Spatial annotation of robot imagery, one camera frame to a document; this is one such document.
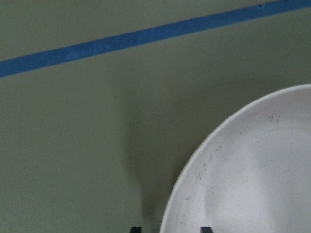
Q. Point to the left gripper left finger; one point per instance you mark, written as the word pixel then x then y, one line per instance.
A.
pixel 135 230

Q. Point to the pink plate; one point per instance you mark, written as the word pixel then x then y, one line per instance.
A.
pixel 252 174

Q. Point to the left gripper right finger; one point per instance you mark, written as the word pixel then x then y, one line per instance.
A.
pixel 206 230

